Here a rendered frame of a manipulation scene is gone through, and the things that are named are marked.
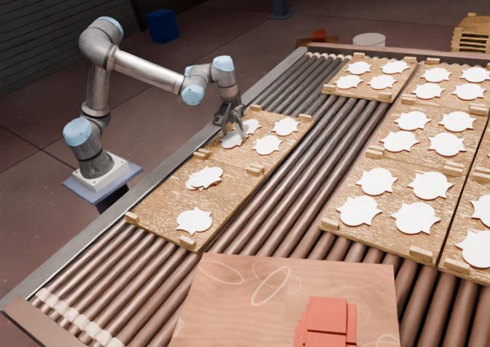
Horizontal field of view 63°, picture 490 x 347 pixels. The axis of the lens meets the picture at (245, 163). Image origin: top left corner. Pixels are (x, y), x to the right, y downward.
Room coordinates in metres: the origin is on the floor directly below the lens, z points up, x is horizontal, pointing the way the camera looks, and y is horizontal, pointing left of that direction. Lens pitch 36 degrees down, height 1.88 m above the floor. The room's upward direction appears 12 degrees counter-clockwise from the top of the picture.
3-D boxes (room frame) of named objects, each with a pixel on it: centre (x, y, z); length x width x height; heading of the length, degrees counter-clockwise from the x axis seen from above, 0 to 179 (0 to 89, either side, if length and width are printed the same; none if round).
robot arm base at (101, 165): (1.51, 0.65, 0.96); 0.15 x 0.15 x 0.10
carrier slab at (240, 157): (1.45, -0.07, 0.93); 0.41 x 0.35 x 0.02; 138
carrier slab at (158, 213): (1.14, 0.20, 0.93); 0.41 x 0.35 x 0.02; 139
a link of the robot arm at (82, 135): (1.51, 0.65, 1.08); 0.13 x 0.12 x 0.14; 167
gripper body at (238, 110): (1.49, 0.00, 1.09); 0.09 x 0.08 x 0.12; 138
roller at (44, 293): (1.56, 0.10, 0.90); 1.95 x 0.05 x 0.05; 139
